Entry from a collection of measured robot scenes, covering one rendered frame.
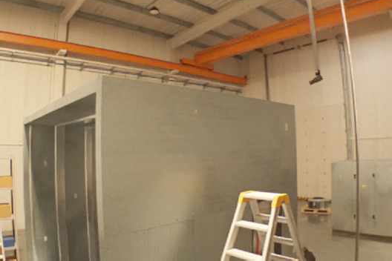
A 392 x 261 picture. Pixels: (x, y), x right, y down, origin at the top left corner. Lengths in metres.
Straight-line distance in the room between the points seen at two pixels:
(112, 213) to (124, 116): 0.68
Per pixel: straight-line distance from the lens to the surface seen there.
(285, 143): 3.59
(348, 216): 9.04
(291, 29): 10.75
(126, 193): 2.10
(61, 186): 5.51
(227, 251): 2.31
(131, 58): 11.76
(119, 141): 2.05
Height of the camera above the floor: 2.70
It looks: 5 degrees up
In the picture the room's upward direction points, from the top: 1 degrees counter-clockwise
